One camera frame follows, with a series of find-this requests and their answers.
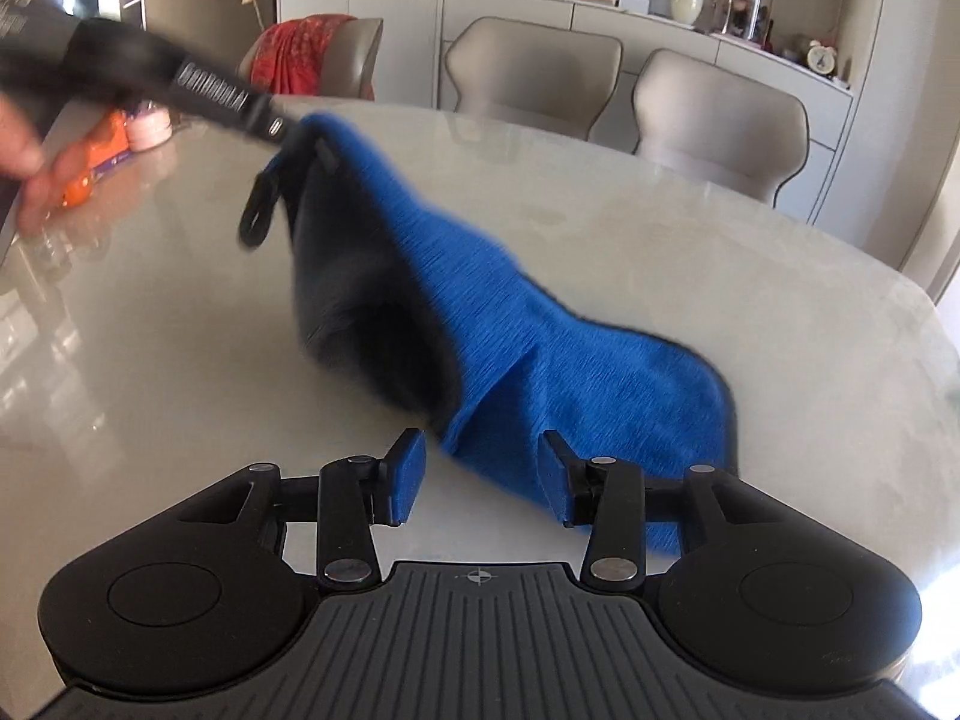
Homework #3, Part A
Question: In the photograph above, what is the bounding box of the glass photo frame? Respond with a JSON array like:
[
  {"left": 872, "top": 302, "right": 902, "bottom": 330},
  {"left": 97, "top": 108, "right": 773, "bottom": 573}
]
[{"left": 711, "top": 0, "right": 773, "bottom": 46}]

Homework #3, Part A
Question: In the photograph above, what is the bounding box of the blue and grey microfibre towel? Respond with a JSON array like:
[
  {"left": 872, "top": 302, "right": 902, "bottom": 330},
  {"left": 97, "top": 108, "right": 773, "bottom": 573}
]
[{"left": 280, "top": 112, "right": 740, "bottom": 553}]

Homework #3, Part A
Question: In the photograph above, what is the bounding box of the white sideboard cabinet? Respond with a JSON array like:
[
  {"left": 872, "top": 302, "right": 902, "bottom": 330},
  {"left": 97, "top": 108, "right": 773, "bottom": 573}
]
[{"left": 436, "top": 0, "right": 858, "bottom": 224}]

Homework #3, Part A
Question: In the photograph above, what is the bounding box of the person's left hand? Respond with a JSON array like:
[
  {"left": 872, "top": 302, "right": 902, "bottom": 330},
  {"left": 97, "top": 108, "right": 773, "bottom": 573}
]
[{"left": 0, "top": 96, "right": 99, "bottom": 236}]

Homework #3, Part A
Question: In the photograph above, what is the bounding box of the small alarm clock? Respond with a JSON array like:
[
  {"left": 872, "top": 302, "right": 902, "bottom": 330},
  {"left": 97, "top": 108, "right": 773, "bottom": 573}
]
[{"left": 804, "top": 41, "right": 838, "bottom": 78}]

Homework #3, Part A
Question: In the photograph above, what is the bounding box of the beige chair with red cloth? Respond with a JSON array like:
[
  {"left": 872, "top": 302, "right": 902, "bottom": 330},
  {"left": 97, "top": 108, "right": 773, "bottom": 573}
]
[{"left": 239, "top": 16, "right": 384, "bottom": 101}]

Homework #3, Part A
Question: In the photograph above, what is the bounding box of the orange snack packet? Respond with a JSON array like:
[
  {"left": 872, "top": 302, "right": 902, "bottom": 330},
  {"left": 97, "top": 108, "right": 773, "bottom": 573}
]
[{"left": 60, "top": 110, "right": 130, "bottom": 208}]

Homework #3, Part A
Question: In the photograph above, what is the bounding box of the pink round container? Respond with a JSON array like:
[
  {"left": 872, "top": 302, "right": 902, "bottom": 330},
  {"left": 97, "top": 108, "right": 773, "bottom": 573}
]
[{"left": 124, "top": 101, "right": 172, "bottom": 153}]

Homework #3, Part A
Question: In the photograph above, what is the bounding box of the beige dining chair right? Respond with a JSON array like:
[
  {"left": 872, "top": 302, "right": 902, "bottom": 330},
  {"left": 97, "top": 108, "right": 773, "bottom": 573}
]
[{"left": 631, "top": 49, "right": 809, "bottom": 206}]

